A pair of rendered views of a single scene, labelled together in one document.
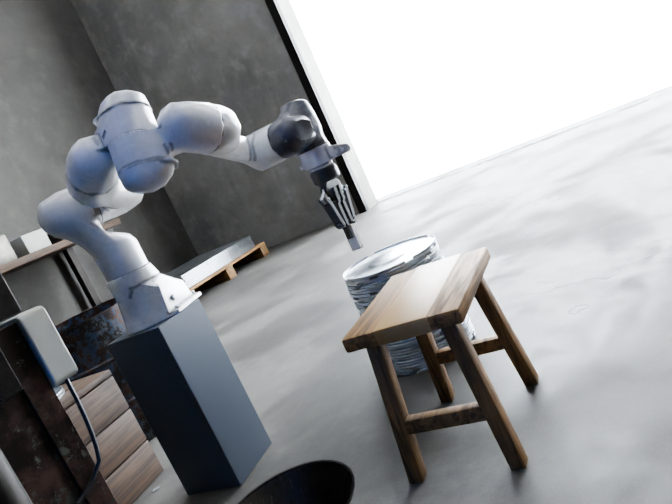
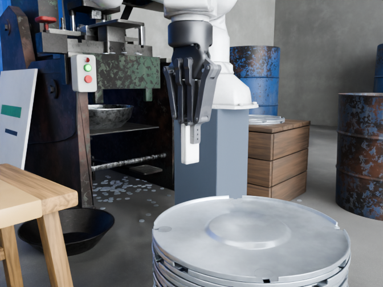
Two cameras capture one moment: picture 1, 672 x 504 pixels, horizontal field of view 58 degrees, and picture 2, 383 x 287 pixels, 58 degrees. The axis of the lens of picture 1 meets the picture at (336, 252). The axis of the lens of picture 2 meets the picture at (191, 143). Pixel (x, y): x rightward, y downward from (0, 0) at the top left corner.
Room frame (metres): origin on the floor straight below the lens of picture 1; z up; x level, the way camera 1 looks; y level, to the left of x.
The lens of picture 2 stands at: (1.76, -0.64, 0.53)
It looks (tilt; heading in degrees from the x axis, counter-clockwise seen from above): 10 degrees down; 105
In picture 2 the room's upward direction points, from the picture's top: straight up
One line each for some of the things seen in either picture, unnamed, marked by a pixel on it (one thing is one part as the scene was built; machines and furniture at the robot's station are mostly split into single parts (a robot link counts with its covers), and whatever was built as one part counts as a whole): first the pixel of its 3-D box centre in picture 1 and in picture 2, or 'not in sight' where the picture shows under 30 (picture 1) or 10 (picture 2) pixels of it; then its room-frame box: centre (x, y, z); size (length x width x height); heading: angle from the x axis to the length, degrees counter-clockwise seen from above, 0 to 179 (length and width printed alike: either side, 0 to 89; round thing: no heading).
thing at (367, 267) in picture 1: (388, 257); (247, 228); (1.71, -0.13, 0.31); 0.29 x 0.29 x 0.01
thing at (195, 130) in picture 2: not in sight; (198, 129); (1.62, -0.07, 0.45); 0.03 x 0.01 x 0.05; 145
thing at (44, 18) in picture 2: not in sight; (46, 28); (0.90, 0.51, 0.72); 0.07 x 0.06 x 0.08; 149
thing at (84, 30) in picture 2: not in sight; (96, 33); (0.88, 0.91, 0.76); 0.15 x 0.09 x 0.05; 59
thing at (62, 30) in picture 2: not in sight; (61, 29); (0.79, 0.76, 0.76); 0.17 x 0.06 x 0.10; 59
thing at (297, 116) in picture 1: (294, 128); not in sight; (1.56, -0.04, 0.74); 0.18 x 0.10 x 0.13; 143
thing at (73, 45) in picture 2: not in sight; (96, 51); (0.88, 0.91, 0.68); 0.45 x 0.30 x 0.06; 59
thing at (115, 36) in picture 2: not in sight; (115, 39); (1.03, 0.82, 0.72); 0.25 x 0.14 x 0.14; 149
